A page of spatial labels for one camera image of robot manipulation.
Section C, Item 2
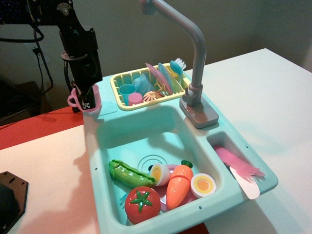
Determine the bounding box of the toy egg half left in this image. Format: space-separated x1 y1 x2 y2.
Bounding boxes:
150 163 171 186

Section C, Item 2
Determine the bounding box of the blue cup in rack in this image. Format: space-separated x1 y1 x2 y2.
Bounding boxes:
119 84 136 106

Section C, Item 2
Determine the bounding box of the green toy pea pod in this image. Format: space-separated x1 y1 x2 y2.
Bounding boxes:
108 159 156 188

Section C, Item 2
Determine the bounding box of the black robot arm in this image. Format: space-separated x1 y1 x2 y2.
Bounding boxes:
0 0 102 112

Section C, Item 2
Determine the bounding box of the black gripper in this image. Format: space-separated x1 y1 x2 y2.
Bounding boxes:
61 51 102 110

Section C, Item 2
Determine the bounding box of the light blue container in rack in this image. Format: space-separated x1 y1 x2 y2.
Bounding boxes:
132 74 155 96

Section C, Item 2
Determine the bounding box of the toy egg half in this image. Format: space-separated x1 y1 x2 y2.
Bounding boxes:
150 163 171 186
191 173 216 198

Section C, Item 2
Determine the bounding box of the teal toy sink unit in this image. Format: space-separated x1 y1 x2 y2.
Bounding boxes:
83 76 278 234

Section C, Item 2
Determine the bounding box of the toy egg half right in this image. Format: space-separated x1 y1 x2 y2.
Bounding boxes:
191 173 216 198

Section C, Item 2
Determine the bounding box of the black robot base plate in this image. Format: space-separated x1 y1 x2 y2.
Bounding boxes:
0 171 29 234

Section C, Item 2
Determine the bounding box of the yellow dish rack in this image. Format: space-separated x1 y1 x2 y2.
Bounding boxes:
110 63 191 111

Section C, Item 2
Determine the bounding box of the blue dish brush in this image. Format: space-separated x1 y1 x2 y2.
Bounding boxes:
170 58 187 85

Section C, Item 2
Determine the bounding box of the orange toy carrot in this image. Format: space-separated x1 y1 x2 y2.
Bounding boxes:
166 160 194 210

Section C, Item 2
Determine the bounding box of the white wall outlet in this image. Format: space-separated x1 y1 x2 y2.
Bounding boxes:
23 43 51 65

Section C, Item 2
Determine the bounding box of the red toy tomato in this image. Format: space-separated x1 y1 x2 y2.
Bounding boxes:
125 186 161 224

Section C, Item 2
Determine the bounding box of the white toy knife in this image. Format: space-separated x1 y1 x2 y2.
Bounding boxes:
229 167 260 200

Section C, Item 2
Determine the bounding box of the toy onion half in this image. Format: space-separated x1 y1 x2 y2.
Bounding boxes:
143 91 164 102

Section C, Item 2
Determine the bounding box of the pink toy fork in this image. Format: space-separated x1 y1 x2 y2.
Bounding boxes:
213 145 265 182

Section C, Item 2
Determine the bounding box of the pink cup in rack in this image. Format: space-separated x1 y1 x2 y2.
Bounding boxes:
128 92 143 106

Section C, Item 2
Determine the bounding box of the black power cable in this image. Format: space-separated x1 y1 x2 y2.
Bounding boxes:
32 26 54 95

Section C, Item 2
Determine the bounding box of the pink plate in rack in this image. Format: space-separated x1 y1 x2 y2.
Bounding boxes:
145 63 172 95

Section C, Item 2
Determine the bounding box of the pink plastic cup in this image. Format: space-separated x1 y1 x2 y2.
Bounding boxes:
67 84 101 112

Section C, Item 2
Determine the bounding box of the grey toy faucet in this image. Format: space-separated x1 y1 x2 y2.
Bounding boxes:
140 0 219 129

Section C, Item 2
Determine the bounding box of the blue plate in rack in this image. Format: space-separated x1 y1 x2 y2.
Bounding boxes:
158 63 173 95

